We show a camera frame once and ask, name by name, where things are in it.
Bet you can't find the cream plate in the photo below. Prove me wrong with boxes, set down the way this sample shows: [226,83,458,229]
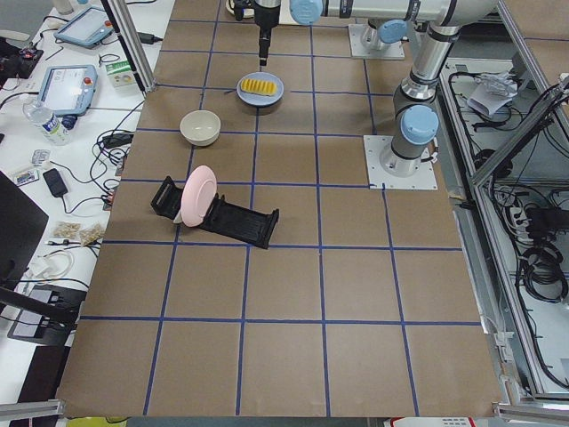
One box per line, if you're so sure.
[226,0,235,14]

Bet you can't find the plastic water bottle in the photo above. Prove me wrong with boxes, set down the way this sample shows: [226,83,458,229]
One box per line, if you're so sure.
[22,97,70,146]

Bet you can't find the black power adapter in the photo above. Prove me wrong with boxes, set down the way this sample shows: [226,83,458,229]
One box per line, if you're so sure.
[138,32,163,44]

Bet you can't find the teach pendant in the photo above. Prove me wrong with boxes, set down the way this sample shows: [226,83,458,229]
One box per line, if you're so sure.
[54,6,114,48]
[38,65,98,117]

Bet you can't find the brown paper table mat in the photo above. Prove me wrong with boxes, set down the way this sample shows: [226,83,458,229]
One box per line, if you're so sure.
[58,1,501,417]

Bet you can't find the black monitor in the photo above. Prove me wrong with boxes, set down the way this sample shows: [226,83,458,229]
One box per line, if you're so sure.
[0,173,49,290]

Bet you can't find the blue plate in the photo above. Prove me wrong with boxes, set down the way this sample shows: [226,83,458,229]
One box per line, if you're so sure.
[236,71,284,108]

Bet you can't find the aluminium frame post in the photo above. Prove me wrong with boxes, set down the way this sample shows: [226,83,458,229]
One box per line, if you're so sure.
[101,0,156,93]

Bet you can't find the green white carton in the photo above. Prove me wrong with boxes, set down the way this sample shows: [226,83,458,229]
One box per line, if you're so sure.
[105,60,136,88]

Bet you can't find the pink plate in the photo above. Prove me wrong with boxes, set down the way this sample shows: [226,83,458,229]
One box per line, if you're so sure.
[180,165,217,227]

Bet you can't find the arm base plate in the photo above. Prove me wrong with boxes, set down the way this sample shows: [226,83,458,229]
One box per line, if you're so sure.
[364,135,437,190]
[349,23,405,60]

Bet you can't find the cream bowl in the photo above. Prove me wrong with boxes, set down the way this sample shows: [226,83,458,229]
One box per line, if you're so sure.
[180,109,221,147]

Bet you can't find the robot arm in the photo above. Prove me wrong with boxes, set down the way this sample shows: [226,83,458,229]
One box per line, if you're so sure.
[250,0,497,66]
[388,22,461,162]

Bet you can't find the sliced toy bread loaf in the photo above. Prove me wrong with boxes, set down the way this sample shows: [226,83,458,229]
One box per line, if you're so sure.
[239,77,278,96]

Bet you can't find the black smartphone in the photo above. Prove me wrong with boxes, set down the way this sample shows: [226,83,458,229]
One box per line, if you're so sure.
[43,168,68,197]

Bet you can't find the crumpled paper sheets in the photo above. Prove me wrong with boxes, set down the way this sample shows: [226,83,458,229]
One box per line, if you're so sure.
[467,71,517,117]

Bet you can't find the teach pendant far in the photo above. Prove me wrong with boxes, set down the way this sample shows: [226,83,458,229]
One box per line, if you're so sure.
[54,6,114,48]

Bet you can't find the teach pendant near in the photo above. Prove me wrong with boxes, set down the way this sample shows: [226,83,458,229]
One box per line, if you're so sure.
[38,65,98,117]

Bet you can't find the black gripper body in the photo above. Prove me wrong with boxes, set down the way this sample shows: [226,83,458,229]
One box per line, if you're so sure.
[254,6,279,43]

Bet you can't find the black dish rack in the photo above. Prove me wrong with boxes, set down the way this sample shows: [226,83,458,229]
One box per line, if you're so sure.
[151,177,279,249]

